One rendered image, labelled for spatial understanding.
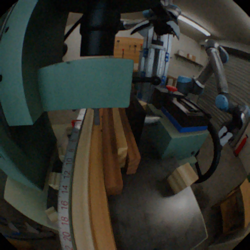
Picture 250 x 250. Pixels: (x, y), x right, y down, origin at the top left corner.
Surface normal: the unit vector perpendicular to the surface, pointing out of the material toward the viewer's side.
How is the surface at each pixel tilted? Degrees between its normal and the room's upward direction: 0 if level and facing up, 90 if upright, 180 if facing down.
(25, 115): 90
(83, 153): 0
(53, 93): 90
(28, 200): 0
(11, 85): 90
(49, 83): 90
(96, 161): 0
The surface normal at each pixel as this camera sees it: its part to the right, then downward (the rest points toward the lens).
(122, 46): 0.04, 0.58
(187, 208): 0.09, -0.81
